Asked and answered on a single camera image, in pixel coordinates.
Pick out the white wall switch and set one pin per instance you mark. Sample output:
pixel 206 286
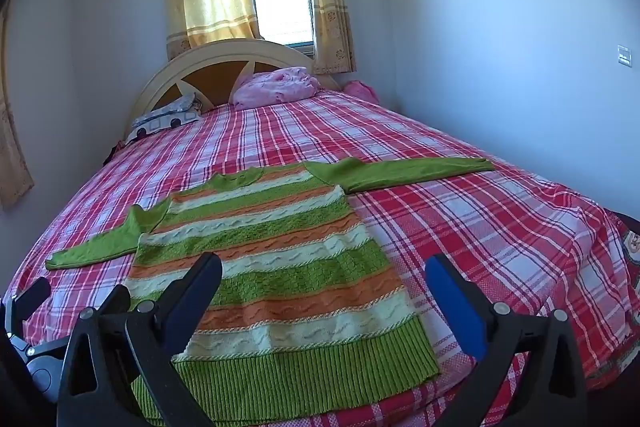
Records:
pixel 624 56

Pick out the pink crumpled blanket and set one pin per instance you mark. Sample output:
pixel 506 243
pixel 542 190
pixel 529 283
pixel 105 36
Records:
pixel 275 87

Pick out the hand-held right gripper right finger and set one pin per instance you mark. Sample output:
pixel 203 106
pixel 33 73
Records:
pixel 457 307

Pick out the white printed pillow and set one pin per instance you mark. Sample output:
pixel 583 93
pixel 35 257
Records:
pixel 160 119

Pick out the red plaid bed sheet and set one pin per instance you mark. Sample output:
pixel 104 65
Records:
pixel 300 132

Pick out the beige patterned side curtain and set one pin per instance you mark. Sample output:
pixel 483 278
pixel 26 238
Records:
pixel 12 147

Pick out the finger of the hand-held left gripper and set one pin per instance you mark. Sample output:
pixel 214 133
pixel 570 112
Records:
pixel 32 294

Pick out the green orange striped knit sweater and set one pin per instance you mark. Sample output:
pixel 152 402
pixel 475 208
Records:
pixel 280 232

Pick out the cream wooden headboard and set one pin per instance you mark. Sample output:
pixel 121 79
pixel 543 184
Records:
pixel 220 52

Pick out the pink cloth bundle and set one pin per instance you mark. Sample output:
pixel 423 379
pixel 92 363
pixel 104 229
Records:
pixel 360 89

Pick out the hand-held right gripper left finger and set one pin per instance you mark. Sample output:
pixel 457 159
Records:
pixel 200 289

